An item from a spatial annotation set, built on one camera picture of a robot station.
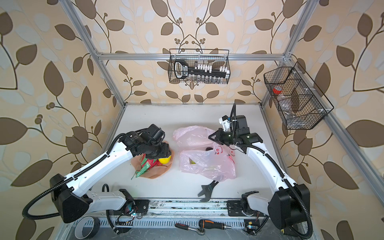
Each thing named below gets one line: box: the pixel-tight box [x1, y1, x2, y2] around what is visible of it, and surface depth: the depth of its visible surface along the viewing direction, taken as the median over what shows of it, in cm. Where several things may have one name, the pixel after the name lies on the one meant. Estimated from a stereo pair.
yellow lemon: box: [158, 155, 172, 165], surface depth 75 cm
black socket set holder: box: [174, 59, 230, 80], surface depth 84 cm
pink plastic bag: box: [173, 125, 237, 182], surface depth 80 cm
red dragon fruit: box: [131, 153, 163, 180], surface depth 82 cm
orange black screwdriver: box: [198, 219, 232, 230], surface depth 69 cm
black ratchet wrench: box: [175, 223, 206, 236], surface depth 69 cm
